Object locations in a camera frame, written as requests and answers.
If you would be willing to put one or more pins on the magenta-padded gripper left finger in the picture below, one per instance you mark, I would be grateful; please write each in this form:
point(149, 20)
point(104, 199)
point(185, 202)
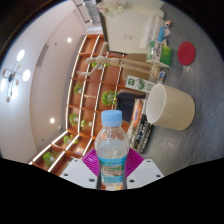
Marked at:
point(78, 173)

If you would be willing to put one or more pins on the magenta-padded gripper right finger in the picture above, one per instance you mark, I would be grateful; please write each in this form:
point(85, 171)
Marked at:
point(145, 173)

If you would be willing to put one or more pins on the clear blue-capped water bottle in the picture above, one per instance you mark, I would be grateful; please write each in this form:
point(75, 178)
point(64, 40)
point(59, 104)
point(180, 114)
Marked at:
point(111, 150)

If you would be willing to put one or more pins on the stack of dark books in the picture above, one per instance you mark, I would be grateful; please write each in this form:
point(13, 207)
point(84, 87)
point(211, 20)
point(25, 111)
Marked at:
point(141, 126)

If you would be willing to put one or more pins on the dark office chair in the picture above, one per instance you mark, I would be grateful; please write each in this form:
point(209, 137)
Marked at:
point(125, 105)

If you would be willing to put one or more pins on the cream ceramic mug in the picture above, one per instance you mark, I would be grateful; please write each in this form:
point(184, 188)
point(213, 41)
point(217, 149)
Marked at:
point(176, 108)

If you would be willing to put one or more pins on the wooden shelf unit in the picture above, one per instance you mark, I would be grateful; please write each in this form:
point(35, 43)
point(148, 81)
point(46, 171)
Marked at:
point(90, 86)

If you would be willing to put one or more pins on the small painted stone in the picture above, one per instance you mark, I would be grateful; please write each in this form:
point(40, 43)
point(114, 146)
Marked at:
point(161, 76)

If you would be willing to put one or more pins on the tan chair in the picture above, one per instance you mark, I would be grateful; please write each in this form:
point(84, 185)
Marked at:
point(135, 71)

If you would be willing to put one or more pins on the small green white box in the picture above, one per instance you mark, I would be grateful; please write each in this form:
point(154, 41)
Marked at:
point(160, 53)

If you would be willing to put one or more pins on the ceiling air vent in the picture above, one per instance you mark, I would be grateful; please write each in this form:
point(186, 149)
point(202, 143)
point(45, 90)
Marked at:
point(42, 55)

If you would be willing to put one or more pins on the flat round red coaster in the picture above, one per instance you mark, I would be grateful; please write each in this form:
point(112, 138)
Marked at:
point(186, 53)

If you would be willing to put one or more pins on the ceiling lights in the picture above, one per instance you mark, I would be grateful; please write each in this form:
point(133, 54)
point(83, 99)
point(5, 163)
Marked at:
point(20, 55)

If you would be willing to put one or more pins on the white partition with dark top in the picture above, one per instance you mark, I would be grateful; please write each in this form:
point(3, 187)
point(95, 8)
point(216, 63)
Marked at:
point(123, 25)

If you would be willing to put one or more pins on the grey curtain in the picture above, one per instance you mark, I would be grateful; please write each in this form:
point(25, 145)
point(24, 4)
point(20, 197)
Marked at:
point(91, 10)

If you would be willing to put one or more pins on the white wall socket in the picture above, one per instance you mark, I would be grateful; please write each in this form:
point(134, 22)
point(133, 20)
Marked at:
point(126, 34)

